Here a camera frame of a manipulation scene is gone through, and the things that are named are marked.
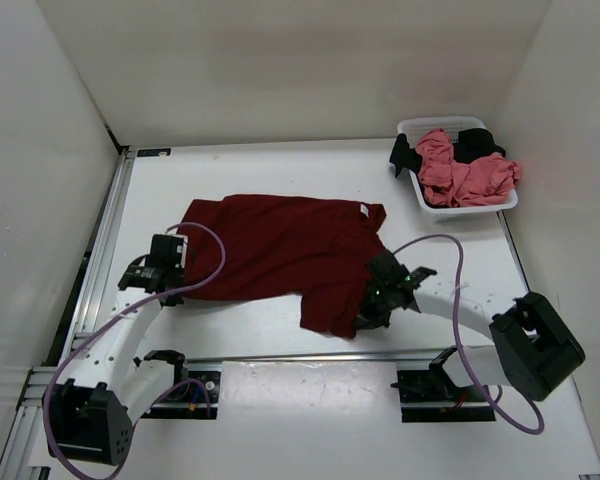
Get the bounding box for dark red t shirt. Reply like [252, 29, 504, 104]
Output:
[177, 195, 387, 339]

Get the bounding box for pink t shirt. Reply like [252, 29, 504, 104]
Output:
[415, 128, 521, 208]

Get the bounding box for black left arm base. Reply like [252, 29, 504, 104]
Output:
[134, 350, 222, 420]

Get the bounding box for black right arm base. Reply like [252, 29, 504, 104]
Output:
[391, 347, 495, 423]

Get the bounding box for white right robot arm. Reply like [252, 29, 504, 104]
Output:
[354, 251, 585, 402]

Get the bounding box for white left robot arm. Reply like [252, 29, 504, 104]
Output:
[45, 234, 190, 466]

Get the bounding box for black t shirt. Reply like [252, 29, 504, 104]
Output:
[389, 128, 506, 177]

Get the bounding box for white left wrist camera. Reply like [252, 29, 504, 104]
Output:
[165, 227, 188, 256]

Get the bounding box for aluminium left frame profile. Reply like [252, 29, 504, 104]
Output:
[0, 146, 136, 479]

